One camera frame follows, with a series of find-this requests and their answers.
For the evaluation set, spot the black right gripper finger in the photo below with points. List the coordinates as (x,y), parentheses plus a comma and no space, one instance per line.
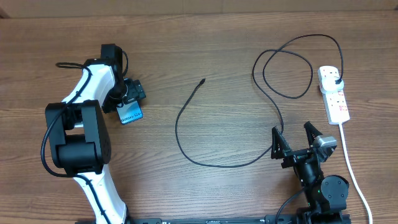
(279,144)
(312,132)

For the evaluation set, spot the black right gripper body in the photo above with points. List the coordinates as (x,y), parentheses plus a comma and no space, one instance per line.
(307,168)

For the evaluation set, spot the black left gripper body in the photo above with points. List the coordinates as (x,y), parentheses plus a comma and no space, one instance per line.
(132,91)

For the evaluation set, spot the blue Samsung Galaxy smartphone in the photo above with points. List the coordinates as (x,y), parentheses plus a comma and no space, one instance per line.
(130,113)

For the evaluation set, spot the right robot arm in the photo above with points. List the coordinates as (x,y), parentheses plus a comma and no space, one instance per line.
(326,196)

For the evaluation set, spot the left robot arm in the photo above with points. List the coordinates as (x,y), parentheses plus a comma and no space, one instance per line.
(76,143)

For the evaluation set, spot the white charger plug adapter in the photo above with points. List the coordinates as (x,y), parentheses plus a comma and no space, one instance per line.
(331,84)

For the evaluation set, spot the white power strip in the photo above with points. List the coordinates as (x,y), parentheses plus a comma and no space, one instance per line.
(335,103)

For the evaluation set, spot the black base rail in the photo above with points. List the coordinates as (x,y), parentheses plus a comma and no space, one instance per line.
(217,221)

